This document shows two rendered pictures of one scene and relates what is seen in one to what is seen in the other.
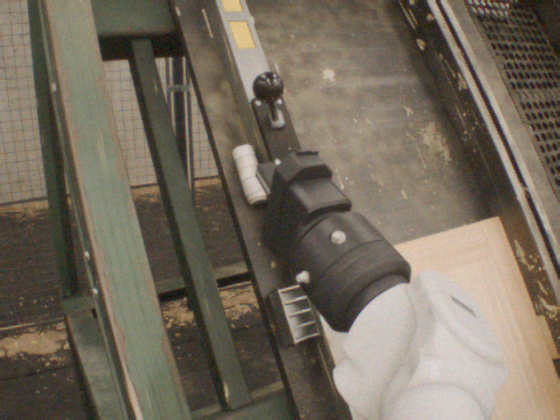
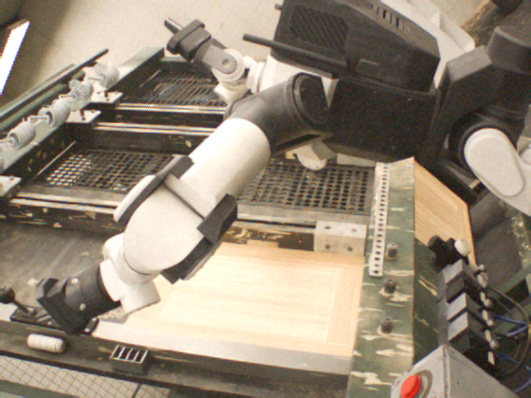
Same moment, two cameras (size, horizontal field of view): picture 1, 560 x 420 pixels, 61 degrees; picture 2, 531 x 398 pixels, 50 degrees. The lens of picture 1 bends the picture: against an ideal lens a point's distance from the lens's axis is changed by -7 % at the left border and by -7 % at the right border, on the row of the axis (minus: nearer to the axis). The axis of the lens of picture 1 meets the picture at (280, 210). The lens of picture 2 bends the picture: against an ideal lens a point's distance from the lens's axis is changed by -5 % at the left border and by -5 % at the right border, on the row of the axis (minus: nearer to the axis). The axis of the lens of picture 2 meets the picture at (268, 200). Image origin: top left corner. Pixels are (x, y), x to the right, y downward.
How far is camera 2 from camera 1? 0.70 m
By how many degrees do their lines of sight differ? 30
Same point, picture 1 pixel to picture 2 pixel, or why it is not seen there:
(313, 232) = (67, 292)
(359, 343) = (115, 291)
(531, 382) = (278, 264)
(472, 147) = not seen: hidden behind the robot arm
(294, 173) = (43, 290)
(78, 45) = not seen: outside the picture
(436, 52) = (66, 219)
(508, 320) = (233, 261)
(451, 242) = not seen: hidden behind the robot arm
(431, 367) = (114, 251)
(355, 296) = (98, 284)
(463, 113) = (109, 224)
